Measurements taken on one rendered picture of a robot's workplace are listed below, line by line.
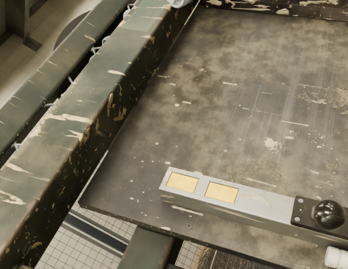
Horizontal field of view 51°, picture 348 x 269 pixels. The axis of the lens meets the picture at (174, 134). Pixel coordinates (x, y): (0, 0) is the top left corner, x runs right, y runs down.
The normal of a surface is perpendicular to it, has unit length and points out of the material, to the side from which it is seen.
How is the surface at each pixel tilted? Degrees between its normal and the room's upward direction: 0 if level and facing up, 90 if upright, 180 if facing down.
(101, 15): 90
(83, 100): 60
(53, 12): 90
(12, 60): 90
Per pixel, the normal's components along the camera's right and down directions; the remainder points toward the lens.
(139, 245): -0.11, -0.65
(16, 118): 0.37, -0.46
